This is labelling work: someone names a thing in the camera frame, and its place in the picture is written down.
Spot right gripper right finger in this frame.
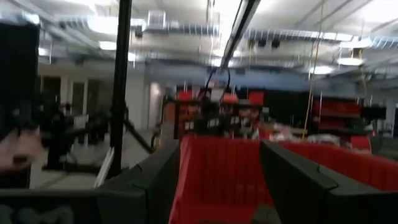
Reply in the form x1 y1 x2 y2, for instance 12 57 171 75
259 139 398 224

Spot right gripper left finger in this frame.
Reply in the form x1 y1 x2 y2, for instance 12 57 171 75
0 140 182 224

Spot red plastic bin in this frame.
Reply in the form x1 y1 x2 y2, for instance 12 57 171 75
167 134 398 224

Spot shelving with red bins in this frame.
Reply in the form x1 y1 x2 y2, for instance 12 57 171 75
163 88 374 152

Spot person's hand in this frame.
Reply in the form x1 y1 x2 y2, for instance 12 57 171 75
0 129 42 170

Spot black upright panel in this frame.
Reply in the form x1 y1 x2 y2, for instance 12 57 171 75
0 21 40 138

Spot square ceiling air vent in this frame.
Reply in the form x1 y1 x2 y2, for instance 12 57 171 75
147 9 167 29

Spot overhead LED light bar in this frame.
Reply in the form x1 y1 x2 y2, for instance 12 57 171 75
219 0 262 72

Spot yellow power cord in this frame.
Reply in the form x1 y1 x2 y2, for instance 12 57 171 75
303 0 325 135

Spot ribbed ceiling air duct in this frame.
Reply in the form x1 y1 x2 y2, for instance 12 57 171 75
58 14 398 49

